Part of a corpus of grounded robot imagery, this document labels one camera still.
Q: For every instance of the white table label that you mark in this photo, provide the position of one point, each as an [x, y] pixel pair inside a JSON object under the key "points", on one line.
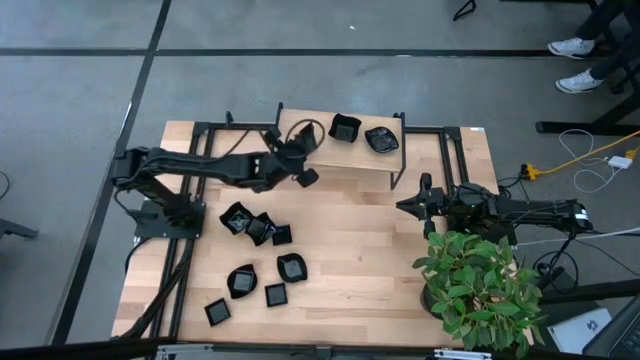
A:
{"points": [[476, 129]]}

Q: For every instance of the black metal table frame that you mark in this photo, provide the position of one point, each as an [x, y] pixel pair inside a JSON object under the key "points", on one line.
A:
{"points": [[230, 126]]}

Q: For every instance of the black wavy-cornered mini plate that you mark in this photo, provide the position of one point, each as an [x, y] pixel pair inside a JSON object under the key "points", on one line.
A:
{"points": [[260, 230], [344, 130], [236, 218]]}

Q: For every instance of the wooden shelf with black legs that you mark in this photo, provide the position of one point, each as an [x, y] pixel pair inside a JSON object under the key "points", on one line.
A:
{"points": [[350, 155]]}

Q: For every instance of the person's leg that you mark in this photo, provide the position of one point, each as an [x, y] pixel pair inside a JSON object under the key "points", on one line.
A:
{"points": [[620, 55], [602, 17]]}

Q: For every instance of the black rig beam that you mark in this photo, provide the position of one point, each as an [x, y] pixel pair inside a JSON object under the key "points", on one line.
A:
{"points": [[75, 350]]}

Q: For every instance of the black square mini plate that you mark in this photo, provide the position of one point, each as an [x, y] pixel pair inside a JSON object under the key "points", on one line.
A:
{"points": [[282, 235], [276, 295], [218, 312], [306, 146]]}

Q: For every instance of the black leaf-shaped mini plate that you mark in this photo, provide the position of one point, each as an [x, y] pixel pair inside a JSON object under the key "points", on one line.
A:
{"points": [[242, 282], [382, 140]]}

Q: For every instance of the dark grey laptop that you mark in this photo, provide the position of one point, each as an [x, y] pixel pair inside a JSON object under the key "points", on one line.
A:
{"points": [[620, 335]]}

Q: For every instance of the black rounded mini plate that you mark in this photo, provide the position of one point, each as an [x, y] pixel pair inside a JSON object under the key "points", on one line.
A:
{"points": [[292, 268]]}

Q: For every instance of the dark chair base leg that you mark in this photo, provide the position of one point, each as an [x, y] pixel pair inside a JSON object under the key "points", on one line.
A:
{"points": [[15, 229]]}

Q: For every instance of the white power adapter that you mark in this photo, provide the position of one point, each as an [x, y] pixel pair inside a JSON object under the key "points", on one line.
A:
{"points": [[620, 162]]}

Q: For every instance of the person's foot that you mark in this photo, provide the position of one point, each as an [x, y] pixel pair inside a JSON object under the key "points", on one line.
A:
{"points": [[570, 47], [577, 83]]}

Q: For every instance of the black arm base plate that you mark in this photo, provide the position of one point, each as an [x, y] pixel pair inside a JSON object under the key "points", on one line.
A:
{"points": [[150, 231], [502, 235]]}

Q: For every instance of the black furniture foot bar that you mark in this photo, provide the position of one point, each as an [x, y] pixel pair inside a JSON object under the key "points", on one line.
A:
{"points": [[600, 290]]}

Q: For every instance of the silver metal bracket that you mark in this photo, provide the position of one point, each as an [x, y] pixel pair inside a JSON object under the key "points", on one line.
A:
{"points": [[460, 354], [185, 350]]}

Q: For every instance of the white box with logo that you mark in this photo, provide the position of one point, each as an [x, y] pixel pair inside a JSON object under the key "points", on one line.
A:
{"points": [[575, 332]]}

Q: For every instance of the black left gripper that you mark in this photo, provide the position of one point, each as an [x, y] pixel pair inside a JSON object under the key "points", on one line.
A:
{"points": [[282, 162]]}

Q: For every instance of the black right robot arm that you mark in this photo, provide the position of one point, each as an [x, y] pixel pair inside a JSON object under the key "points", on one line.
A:
{"points": [[530, 210]]}

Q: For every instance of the green leafy potted plant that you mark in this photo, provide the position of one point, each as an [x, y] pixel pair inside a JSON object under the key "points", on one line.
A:
{"points": [[475, 290]]}

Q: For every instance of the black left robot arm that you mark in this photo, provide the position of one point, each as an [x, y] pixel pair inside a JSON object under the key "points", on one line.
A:
{"points": [[200, 164]]}

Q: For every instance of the black desk frame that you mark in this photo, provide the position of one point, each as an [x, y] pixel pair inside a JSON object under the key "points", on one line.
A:
{"points": [[565, 127]]}

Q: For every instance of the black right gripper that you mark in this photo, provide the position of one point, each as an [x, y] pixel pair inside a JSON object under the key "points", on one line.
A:
{"points": [[432, 205]]}

